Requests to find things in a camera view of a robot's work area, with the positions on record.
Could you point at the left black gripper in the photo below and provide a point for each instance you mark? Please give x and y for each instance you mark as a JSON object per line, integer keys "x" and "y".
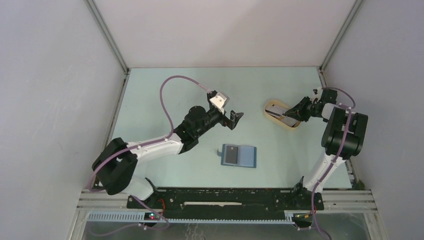
{"x": 232, "y": 120}

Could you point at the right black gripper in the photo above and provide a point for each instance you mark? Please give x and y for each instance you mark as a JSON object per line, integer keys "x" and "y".
{"x": 297, "y": 112}

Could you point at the black credit card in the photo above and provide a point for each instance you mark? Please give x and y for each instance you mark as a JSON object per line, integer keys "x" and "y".
{"x": 230, "y": 155}

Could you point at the blue card holder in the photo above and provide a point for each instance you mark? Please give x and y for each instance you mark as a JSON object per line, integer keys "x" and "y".
{"x": 247, "y": 156}

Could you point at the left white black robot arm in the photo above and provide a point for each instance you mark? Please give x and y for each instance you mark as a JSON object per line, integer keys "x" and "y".
{"x": 118, "y": 167}

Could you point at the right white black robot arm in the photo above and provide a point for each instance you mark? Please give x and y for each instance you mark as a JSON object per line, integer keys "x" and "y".
{"x": 342, "y": 138}

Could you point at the grey card in tray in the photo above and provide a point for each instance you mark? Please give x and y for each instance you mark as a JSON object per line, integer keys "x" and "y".
{"x": 291, "y": 122}

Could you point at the black striped card in tray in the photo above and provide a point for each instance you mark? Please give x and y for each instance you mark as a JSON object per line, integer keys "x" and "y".
{"x": 276, "y": 111}

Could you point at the beige oval tray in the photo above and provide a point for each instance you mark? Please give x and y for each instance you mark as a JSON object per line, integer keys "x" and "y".
{"x": 278, "y": 120}

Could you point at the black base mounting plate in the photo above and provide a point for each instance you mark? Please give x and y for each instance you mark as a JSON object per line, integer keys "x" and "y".
{"x": 210, "y": 212}

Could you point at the right controller board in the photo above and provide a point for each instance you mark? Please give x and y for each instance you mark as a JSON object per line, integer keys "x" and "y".
{"x": 303, "y": 217}

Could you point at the controller board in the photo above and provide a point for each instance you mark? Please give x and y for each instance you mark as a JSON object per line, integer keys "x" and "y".
{"x": 303, "y": 217}
{"x": 151, "y": 216}

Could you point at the left controller board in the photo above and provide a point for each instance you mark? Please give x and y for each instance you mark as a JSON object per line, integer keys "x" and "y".
{"x": 151, "y": 216}

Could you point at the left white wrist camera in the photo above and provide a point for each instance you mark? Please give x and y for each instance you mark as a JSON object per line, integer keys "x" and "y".
{"x": 219, "y": 101}

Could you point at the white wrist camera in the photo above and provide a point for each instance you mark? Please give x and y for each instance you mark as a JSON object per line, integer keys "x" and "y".
{"x": 219, "y": 101}
{"x": 317, "y": 94}

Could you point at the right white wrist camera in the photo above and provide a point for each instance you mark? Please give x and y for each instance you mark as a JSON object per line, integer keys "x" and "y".
{"x": 317, "y": 94}

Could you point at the aluminium frame rail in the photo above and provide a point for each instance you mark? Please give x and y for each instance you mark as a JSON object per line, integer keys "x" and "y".
{"x": 279, "y": 199}

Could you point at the white cable duct strip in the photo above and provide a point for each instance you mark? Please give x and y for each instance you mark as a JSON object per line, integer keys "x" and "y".
{"x": 137, "y": 217}

